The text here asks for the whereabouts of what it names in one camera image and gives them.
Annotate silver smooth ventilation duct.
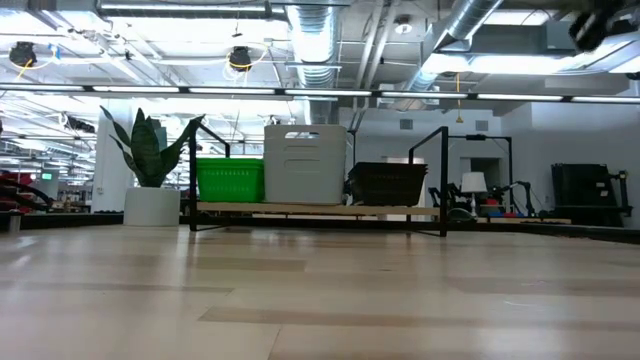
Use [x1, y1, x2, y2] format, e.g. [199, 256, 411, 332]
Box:
[402, 0, 505, 101]

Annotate silver ribbed ventilation duct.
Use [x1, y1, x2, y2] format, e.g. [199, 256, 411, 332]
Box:
[285, 4, 342, 126]

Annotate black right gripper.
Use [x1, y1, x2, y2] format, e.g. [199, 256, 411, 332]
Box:
[568, 0, 640, 54]

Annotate red background racking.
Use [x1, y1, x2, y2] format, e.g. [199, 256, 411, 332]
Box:
[0, 171, 54, 214]

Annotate black yellow ceiling cord reel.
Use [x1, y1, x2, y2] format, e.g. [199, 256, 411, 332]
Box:
[228, 45, 254, 74]
[8, 41, 39, 69]

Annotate green snake plant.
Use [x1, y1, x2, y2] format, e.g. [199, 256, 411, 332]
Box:
[99, 104, 207, 189]

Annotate black equipment cart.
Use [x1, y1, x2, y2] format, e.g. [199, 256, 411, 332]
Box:
[551, 162, 634, 228]

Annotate round ceiling sensor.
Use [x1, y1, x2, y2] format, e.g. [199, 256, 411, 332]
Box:
[393, 14, 414, 37]

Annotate background wooden workbench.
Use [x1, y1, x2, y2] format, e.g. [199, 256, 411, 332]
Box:
[474, 215, 574, 226]

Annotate white table lamp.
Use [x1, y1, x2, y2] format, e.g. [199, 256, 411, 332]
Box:
[458, 171, 489, 218]

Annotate black cross frame rail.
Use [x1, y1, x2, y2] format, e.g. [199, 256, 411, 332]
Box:
[0, 211, 640, 246]

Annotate white plant pot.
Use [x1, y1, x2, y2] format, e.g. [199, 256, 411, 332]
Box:
[122, 186, 182, 228]

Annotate long ceiling light bar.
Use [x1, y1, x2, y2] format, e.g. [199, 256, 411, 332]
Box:
[0, 83, 640, 105]

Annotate yellow hanging cord plug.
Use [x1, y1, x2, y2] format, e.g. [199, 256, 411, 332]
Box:
[453, 72, 465, 125]

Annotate wooden shelf with black frame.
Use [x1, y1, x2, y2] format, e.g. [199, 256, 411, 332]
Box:
[188, 118, 450, 239]

